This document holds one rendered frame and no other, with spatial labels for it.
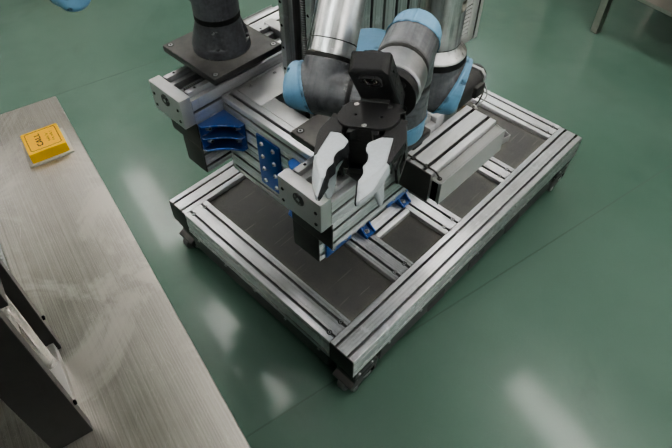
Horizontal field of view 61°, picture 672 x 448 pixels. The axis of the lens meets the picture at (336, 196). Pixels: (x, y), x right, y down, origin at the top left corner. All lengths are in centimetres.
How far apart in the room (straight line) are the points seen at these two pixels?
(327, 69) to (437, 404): 120
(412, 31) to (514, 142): 152
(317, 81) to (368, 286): 98
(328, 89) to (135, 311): 44
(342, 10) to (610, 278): 159
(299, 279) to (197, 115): 57
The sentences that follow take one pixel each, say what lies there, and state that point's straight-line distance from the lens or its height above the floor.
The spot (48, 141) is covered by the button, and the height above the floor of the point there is 92.
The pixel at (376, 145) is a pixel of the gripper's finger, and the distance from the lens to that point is 62.
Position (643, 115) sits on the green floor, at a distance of 297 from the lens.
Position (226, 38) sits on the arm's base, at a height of 87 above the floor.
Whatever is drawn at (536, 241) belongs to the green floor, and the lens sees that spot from 224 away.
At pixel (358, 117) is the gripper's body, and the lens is 65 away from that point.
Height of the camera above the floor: 166
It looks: 47 degrees down
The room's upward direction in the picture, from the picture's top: straight up
